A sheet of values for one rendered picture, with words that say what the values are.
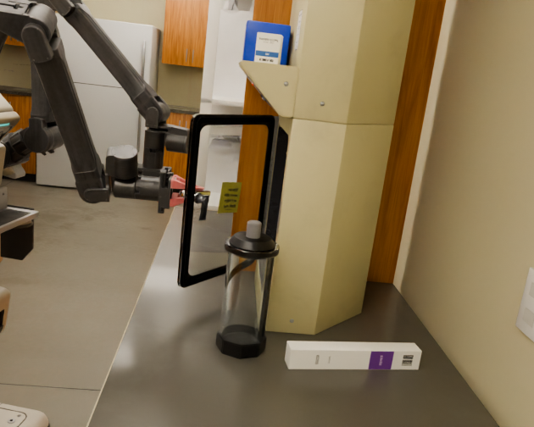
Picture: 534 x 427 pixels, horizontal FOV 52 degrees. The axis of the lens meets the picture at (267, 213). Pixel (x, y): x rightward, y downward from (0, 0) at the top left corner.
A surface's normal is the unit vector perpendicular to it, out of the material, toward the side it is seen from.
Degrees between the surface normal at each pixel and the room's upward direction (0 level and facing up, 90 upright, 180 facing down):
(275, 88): 90
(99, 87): 90
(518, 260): 90
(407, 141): 90
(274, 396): 0
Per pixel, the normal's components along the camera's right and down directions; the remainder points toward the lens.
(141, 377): 0.11, -0.96
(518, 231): -0.99, -0.10
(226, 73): -0.42, 0.26
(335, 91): 0.07, 0.26
